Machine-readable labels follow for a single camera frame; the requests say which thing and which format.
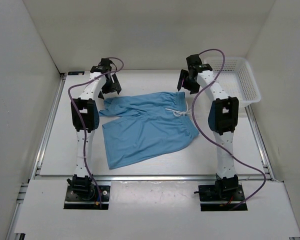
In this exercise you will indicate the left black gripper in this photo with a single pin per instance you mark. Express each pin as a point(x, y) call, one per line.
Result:
point(115, 86)

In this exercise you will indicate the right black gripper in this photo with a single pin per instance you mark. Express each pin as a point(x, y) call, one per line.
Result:
point(184, 74)

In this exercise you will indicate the light blue shorts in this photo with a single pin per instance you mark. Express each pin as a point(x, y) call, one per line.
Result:
point(146, 126)

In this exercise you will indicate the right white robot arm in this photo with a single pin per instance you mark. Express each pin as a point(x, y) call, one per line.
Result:
point(222, 119)

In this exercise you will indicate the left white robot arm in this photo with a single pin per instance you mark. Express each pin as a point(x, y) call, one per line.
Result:
point(86, 120)

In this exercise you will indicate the white plastic basket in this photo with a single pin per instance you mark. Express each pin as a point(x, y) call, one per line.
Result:
point(236, 78)

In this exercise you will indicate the aluminium frame rail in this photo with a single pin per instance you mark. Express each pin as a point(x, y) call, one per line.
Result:
point(56, 159)

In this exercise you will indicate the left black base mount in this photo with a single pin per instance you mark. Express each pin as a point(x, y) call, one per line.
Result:
point(92, 201)

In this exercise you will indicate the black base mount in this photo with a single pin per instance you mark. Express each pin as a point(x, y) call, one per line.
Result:
point(92, 201)
point(211, 201)

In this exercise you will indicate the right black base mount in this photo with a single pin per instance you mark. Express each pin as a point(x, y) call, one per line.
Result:
point(211, 201)

